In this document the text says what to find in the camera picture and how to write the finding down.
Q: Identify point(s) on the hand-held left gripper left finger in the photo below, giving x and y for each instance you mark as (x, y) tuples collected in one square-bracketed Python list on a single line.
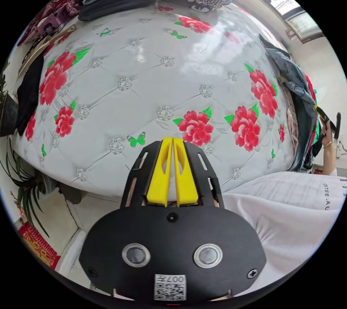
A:
[(158, 181)]

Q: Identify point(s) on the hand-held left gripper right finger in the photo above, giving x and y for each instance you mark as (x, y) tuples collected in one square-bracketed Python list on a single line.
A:
[(187, 181)]

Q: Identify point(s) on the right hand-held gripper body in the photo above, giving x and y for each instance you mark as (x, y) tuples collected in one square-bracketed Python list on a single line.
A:
[(326, 119)]

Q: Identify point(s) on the person's right forearm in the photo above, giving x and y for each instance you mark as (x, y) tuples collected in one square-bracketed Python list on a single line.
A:
[(330, 154)]

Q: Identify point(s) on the person's right hand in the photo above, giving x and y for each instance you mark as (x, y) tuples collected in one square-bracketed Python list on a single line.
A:
[(326, 130)]

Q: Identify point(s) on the pile of unfolded clothes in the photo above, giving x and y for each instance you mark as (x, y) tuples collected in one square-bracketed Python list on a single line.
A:
[(301, 103)]

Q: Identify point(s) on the window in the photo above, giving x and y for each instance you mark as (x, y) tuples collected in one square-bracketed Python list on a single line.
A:
[(292, 8)]

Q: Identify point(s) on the person's body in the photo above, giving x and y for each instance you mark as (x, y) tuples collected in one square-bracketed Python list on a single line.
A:
[(284, 219)]

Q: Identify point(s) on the bed with white floral sheet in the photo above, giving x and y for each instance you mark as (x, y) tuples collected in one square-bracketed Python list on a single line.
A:
[(151, 70)]

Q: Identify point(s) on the red and gold floor mat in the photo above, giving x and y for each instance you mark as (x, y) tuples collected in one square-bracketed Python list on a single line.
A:
[(38, 246)]

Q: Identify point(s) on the green potted plant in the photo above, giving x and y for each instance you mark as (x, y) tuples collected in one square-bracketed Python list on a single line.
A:
[(16, 173)]

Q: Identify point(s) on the black garment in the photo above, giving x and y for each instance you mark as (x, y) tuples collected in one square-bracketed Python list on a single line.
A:
[(28, 92)]

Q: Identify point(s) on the dark red patterned quilt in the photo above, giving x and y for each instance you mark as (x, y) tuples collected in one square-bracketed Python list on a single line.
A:
[(54, 13)]

